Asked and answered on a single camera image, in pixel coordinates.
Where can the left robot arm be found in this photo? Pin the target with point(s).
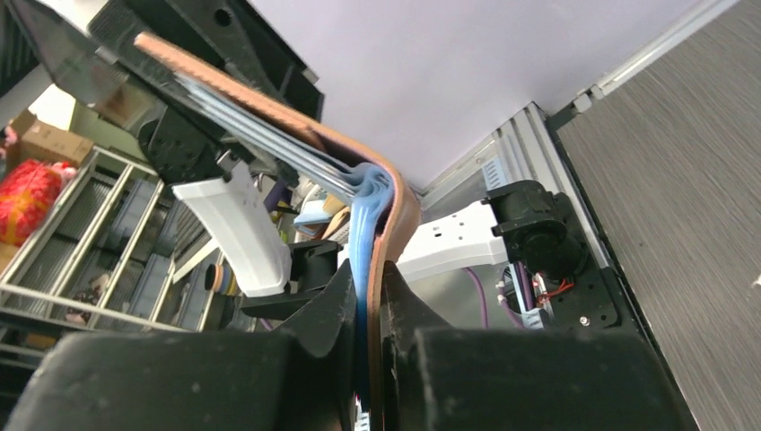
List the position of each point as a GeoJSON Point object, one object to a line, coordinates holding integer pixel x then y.
{"type": "Point", "coordinates": [276, 279]}

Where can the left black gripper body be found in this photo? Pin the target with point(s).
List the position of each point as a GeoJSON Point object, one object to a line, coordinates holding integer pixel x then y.
{"type": "Point", "coordinates": [182, 146]}

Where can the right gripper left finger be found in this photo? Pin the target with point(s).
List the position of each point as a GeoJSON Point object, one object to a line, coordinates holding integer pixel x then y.
{"type": "Point", "coordinates": [298, 376]}

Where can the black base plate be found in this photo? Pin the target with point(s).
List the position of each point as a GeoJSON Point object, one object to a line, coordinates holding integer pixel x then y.
{"type": "Point", "coordinates": [544, 239]}

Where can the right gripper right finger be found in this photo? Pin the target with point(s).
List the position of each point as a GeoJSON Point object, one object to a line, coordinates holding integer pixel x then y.
{"type": "Point", "coordinates": [438, 377]}

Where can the tan leather card holder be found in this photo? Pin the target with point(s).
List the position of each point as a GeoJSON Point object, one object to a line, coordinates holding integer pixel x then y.
{"type": "Point", "coordinates": [384, 210]}

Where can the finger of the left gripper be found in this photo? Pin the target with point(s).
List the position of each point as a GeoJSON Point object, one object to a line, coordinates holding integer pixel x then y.
{"type": "Point", "coordinates": [88, 48]}
{"type": "Point", "coordinates": [235, 38]}

